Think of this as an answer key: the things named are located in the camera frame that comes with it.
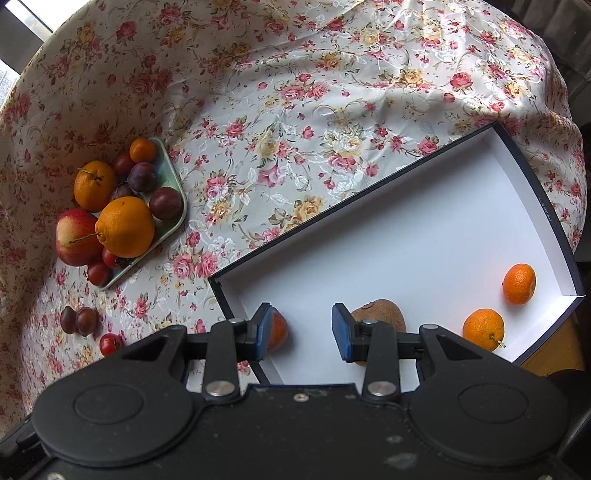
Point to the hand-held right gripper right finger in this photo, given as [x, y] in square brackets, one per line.
[341, 332]

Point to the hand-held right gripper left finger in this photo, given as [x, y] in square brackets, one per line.
[264, 330]

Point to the brown kiwi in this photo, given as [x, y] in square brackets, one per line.
[385, 314]

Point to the dark shallow box white inside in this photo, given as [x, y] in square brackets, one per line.
[415, 230]

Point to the small mandarin with stem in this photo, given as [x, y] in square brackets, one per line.
[482, 328]

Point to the cherry tomato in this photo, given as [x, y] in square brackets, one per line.
[99, 273]
[111, 259]
[111, 345]

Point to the pale green tray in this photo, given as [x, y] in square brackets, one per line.
[173, 184]

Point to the large necked orange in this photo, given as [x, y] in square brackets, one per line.
[94, 184]
[125, 227]

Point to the purple plum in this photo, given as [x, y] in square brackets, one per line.
[142, 177]

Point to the red apple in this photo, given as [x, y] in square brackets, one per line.
[74, 237]

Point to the floral tablecloth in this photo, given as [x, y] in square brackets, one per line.
[286, 92]

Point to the dark bulky object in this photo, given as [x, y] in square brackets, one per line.
[572, 406]

